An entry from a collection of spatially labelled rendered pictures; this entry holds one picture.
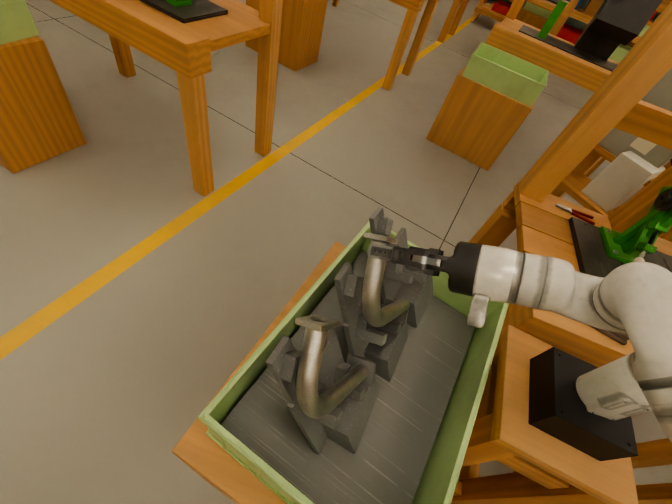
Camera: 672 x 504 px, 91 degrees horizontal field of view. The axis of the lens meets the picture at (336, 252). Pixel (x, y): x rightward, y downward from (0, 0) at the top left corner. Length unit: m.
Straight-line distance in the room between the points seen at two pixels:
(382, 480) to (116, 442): 1.15
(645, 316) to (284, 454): 0.60
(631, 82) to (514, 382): 0.93
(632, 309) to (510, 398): 0.54
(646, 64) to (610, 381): 0.88
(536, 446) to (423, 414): 0.27
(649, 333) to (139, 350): 1.68
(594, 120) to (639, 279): 0.98
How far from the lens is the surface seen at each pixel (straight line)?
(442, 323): 0.95
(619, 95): 1.39
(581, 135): 1.42
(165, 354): 1.73
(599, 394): 0.94
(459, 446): 0.73
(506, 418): 0.94
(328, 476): 0.75
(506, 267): 0.47
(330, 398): 0.56
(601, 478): 1.06
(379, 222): 0.69
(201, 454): 0.80
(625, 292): 0.47
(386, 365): 0.76
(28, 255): 2.21
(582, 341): 1.16
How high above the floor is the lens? 1.58
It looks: 50 degrees down
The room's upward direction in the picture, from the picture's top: 20 degrees clockwise
